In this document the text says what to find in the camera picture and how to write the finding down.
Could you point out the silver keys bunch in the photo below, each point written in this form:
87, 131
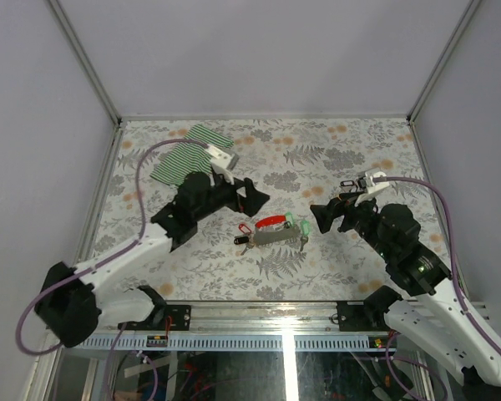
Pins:
247, 243

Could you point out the green key tag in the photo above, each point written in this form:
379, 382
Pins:
305, 231

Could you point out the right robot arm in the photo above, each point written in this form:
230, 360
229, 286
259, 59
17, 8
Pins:
465, 345

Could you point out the red key tag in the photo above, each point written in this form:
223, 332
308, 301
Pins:
244, 228

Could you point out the green tagged key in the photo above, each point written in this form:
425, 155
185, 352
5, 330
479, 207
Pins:
289, 221

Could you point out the aluminium front rail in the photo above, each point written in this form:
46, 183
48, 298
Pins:
234, 317

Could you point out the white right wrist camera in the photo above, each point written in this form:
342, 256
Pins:
371, 183

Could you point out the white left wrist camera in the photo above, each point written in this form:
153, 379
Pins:
222, 162

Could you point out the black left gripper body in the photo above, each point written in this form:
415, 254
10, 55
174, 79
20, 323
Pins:
227, 195

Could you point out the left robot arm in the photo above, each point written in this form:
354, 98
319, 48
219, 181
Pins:
77, 300

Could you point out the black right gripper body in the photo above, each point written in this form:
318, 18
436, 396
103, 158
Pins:
361, 218

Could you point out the blue slotted cable duct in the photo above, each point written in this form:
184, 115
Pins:
225, 343

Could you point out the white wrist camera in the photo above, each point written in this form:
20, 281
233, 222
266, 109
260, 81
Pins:
222, 162
371, 183

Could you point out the red handled carabiner keyring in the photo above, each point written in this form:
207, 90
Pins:
270, 230

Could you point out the green white striped cloth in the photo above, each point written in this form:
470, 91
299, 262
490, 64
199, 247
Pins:
184, 159

